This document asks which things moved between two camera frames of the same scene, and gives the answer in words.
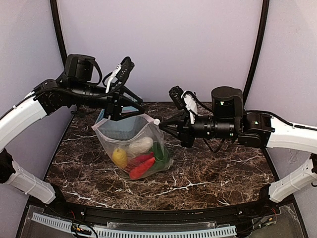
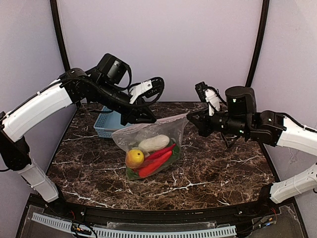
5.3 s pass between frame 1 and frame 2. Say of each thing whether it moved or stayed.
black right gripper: moved
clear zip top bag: moved
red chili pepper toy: moved
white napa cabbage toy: moved
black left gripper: moved
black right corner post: stayed
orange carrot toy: moved
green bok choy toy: moved
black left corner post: stayed
